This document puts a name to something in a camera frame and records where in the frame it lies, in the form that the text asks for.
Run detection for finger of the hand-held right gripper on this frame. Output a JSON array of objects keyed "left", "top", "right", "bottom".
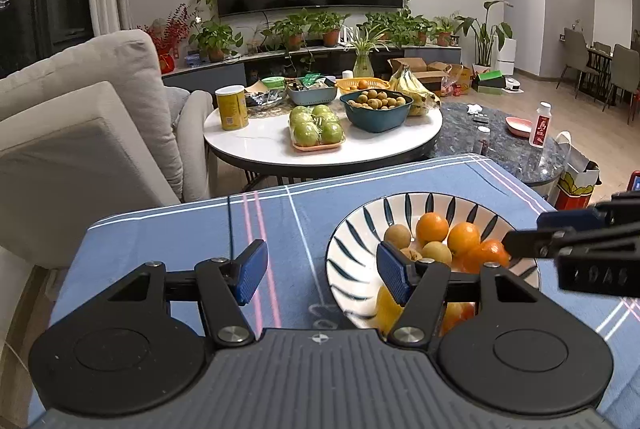
[
  {"left": 537, "top": 205, "right": 608, "bottom": 232},
  {"left": 501, "top": 226, "right": 568, "bottom": 258}
]

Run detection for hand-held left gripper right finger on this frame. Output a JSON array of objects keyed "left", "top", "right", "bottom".
[{"left": 376, "top": 240, "right": 541, "bottom": 352}]

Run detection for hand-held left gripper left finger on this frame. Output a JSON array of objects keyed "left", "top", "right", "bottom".
[{"left": 102, "top": 239, "right": 269, "bottom": 350}]

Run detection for large yellow citrus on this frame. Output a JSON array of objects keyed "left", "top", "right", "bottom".
[{"left": 375, "top": 286, "right": 407, "bottom": 335}]

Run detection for large orange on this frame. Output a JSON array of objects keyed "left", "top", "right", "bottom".
[{"left": 462, "top": 240, "right": 512, "bottom": 275}]

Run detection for striped ceramic bowl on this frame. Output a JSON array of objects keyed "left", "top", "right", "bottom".
[{"left": 325, "top": 192, "right": 541, "bottom": 332}]

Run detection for small orange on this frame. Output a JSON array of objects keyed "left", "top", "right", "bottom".
[{"left": 416, "top": 212, "right": 450, "bottom": 246}]

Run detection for red yellow apple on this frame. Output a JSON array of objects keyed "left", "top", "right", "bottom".
[{"left": 440, "top": 303, "right": 476, "bottom": 336}]

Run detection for pile of brown fruits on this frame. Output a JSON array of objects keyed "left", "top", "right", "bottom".
[{"left": 346, "top": 90, "right": 408, "bottom": 110}]

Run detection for blue striped tablecloth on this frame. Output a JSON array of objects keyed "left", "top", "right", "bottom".
[{"left": 30, "top": 155, "right": 640, "bottom": 415}]

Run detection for dark marble table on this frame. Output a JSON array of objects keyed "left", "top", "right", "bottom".
[{"left": 430, "top": 101, "right": 571, "bottom": 187}]

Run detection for white bottle red label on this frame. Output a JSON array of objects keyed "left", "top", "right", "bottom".
[{"left": 528, "top": 102, "right": 553, "bottom": 148}]

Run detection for pink dish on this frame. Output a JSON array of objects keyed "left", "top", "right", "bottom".
[{"left": 505, "top": 116, "right": 533, "bottom": 136}]

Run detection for round white table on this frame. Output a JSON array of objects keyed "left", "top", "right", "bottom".
[{"left": 203, "top": 101, "right": 444, "bottom": 180}]

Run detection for dark blue bowl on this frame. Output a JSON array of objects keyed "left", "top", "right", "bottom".
[{"left": 340, "top": 91, "right": 414, "bottom": 133}]

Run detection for pack of green apples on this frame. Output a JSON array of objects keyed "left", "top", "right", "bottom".
[{"left": 289, "top": 105, "right": 347, "bottom": 153}]

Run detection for grey dining chair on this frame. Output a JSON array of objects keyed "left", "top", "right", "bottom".
[
  {"left": 557, "top": 28, "right": 591, "bottom": 92},
  {"left": 602, "top": 44, "right": 640, "bottom": 112}
]

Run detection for green black box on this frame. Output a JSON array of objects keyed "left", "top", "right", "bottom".
[{"left": 472, "top": 71, "right": 507, "bottom": 96}]

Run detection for dining table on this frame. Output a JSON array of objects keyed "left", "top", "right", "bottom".
[{"left": 587, "top": 46, "right": 613, "bottom": 100}]

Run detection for yellow can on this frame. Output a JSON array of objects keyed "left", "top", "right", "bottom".
[{"left": 215, "top": 85, "right": 249, "bottom": 131}]

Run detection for dark snack packets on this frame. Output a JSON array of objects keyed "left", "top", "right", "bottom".
[{"left": 246, "top": 90, "right": 290, "bottom": 107}]

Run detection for white air purifier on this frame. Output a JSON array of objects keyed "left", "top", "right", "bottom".
[{"left": 495, "top": 36, "right": 516, "bottom": 76}]

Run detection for open cardboard box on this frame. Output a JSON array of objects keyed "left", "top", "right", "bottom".
[
  {"left": 426, "top": 61, "right": 473, "bottom": 96},
  {"left": 390, "top": 57, "right": 427, "bottom": 80}
]

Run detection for grey blue basket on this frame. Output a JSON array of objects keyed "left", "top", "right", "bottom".
[{"left": 286, "top": 79, "right": 337, "bottom": 106}]

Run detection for bunch of bananas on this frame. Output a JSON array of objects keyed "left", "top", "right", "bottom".
[{"left": 389, "top": 65, "right": 442, "bottom": 116}]

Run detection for yellow basket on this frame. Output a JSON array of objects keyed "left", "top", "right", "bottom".
[{"left": 335, "top": 78, "right": 392, "bottom": 92}]

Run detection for grey television cabinet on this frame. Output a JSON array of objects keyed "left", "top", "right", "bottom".
[{"left": 162, "top": 45, "right": 463, "bottom": 92}]

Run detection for large leafy floor plant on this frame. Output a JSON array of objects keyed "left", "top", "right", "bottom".
[{"left": 456, "top": 0, "right": 513, "bottom": 67}]

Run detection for glass vase with plant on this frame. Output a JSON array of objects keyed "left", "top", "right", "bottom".
[{"left": 345, "top": 25, "right": 391, "bottom": 78}]

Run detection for beige sofa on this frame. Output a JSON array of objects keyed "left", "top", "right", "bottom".
[{"left": 0, "top": 29, "right": 216, "bottom": 267}]

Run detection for row of potted plants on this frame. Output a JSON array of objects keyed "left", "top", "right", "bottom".
[{"left": 189, "top": 9, "right": 461, "bottom": 62}]

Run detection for red berry decoration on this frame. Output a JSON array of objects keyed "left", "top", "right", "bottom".
[{"left": 137, "top": 4, "right": 201, "bottom": 74}]

